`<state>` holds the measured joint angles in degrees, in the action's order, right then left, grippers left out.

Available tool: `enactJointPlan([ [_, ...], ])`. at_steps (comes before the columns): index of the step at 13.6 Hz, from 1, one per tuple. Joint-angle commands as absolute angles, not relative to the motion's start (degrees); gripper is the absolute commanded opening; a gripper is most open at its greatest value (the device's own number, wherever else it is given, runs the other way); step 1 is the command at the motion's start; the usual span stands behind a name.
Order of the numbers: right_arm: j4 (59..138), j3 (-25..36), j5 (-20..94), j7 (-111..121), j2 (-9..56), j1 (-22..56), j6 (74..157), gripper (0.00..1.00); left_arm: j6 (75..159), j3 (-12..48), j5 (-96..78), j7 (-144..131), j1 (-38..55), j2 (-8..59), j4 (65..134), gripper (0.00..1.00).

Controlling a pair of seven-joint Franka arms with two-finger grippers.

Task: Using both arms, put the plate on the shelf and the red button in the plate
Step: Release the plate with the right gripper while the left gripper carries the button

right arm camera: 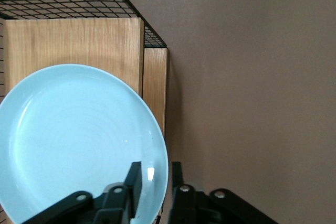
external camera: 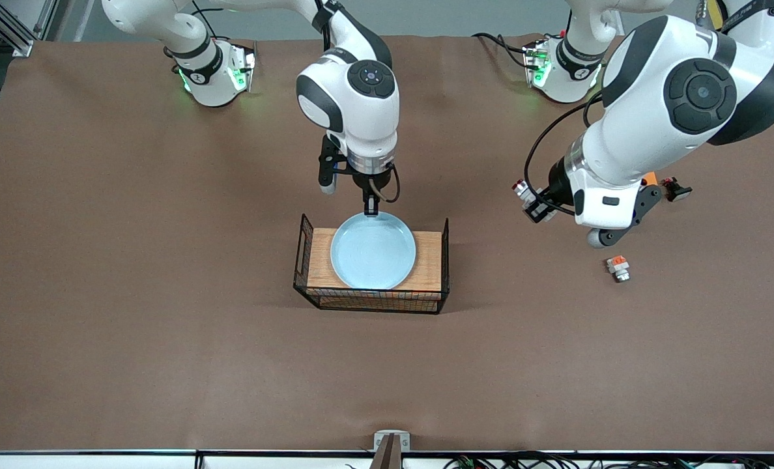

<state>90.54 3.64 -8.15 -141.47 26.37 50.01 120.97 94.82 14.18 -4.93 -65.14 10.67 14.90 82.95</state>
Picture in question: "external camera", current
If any black wire mesh basket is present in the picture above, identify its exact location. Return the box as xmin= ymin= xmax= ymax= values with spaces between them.
xmin=293 ymin=213 xmax=451 ymax=315

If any black base cable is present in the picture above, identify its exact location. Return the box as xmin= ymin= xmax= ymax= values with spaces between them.
xmin=472 ymin=31 xmax=531 ymax=69

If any brown table mat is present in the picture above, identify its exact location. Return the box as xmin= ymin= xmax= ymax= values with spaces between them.
xmin=0 ymin=33 xmax=774 ymax=453

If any black cable bundle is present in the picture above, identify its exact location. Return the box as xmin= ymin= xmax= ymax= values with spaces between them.
xmin=442 ymin=451 xmax=774 ymax=469

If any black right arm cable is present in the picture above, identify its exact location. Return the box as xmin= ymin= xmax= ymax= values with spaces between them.
xmin=312 ymin=0 xmax=402 ymax=204

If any light blue round plate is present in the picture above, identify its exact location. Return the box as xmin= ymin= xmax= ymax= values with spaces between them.
xmin=330 ymin=210 xmax=418 ymax=291

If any silver aluminium frame profile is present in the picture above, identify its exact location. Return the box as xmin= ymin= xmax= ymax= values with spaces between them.
xmin=35 ymin=0 xmax=62 ymax=41
xmin=0 ymin=0 xmax=35 ymax=58

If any wooden board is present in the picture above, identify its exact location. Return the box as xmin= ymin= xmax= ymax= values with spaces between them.
xmin=307 ymin=227 xmax=443 ymax=292

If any base connector box green light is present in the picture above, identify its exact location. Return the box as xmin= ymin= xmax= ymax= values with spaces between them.
xmin=523 ymin=38 xmax=552 ymax=89
xmin=226 ymin=40 xmax=257 ymax=93

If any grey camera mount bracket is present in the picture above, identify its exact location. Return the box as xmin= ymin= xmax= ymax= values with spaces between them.
xmin=371 ymin=429 xmax=412 ymax=469

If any black push button head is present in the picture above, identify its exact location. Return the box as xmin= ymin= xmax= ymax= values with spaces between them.
xmin=663 ymin=177 xmax=693 ymax=203

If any white table edge rail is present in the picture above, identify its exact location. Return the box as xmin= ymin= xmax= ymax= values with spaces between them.
xmin=0 ymin=449 xmax=774 ymax=469

